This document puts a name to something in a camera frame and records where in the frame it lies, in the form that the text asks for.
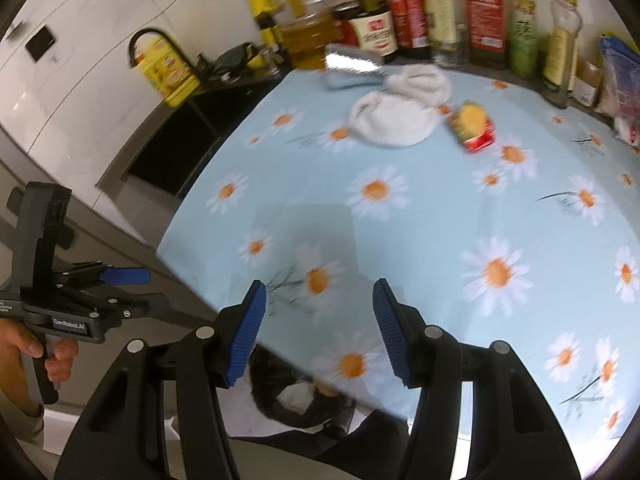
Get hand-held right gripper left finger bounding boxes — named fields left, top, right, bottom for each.
left=52, top=280, right=268, bottom=480

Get clear bottle beige label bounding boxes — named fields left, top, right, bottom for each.
left=422, top=0, right=468, bottom=68

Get yellow dish soap bottle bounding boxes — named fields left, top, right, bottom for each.
left=134, top=35, right=201, bottom=108

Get dark sauce bottle black cap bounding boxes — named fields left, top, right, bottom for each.
left=384, top=0, right=432, bottom=61

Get black square wall switch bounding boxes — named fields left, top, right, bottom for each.
left=25, top=26, right=57, bottom=63

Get white paper ball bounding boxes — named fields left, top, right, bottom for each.
left=277, top=382, right=314, bottom=414

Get small yellow label bottle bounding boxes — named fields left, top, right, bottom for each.
left=540, top=0, right=584, bottom=109

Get silver foil bag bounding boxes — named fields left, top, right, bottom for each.
left=322, top=42, right=387, bottom=92

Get black sink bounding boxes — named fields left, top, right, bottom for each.
left=125, top=72, right=291, bottom=196

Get yellow red snack wrapper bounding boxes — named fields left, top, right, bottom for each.
left=447, top=101, right=499, bottom=154

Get person's left hand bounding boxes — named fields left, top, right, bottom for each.
left=0, top=321, right=79, bottom=401

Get black bagged trash bin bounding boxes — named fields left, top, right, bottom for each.
left=247, top=347, right=357, bottom=429

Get black sponge holder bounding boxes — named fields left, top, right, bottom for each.
left=207, top=42, right=261, bottom=81

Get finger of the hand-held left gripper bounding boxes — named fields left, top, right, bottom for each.
left=52, top=262, right=151, bottom=293
left=95, top=294, right=221, bottom=331

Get blue daisy print tablecloth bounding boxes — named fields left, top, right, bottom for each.
left=155, top=55, right=640, bottom=441

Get small spice jar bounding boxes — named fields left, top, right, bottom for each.
left=572, top=57, right=604, bottom=108

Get dark jug red label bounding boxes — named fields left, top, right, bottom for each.
left=332, top=0, right=401, bottom=56

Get green label oil bottle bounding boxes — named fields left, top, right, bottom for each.
left=507, top=0, right=541, bottom=78

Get clear cooking oil jug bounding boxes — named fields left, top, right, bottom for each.
left=275, top=0, right=342, bottom=71

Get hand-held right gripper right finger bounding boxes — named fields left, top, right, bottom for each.
left=372, top=277, right=583, bottom=480

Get black faucet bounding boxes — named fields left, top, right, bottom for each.
left=129, top=27, right=201, bottom=86

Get green label dark bottle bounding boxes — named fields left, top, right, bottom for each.
left=237, top=0, right=288, bottom=56

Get blue white packet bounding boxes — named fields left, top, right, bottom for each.
left=597, top=35, right=640, bottom=121

